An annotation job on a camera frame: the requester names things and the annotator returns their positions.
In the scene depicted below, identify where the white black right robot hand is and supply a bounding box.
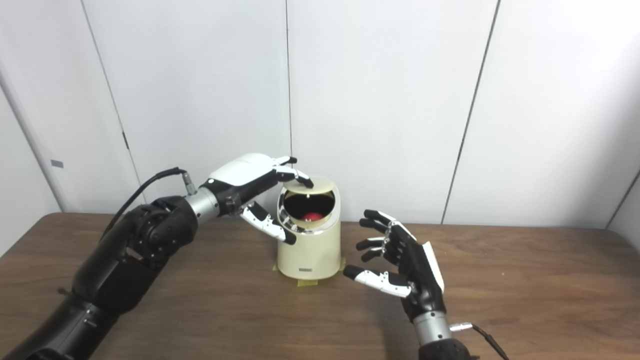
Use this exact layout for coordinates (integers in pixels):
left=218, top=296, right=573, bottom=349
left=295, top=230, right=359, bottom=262
left=343, top=209, right=447, bottom=323

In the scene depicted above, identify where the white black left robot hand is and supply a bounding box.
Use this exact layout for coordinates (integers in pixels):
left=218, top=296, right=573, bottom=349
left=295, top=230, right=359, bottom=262
left=200, top=152, right=315, bottom=246

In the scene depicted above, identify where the cream-colored round bin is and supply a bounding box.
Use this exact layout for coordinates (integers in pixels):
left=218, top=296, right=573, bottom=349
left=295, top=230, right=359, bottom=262
left=276, top=176, right=342, bottom=281

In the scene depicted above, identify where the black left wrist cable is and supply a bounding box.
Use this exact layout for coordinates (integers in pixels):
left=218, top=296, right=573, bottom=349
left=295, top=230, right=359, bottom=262
left=100, top=167, right=198, bottom=241

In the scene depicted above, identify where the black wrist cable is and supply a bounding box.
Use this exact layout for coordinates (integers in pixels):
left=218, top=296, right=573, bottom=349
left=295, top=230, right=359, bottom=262
left=100, top=167, right=198, bottom=241
left=449, top=322, right=511, bottom=360

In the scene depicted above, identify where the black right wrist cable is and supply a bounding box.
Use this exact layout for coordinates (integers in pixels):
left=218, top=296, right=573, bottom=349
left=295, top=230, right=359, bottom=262
left=449, top=322, right=511, bottom=360

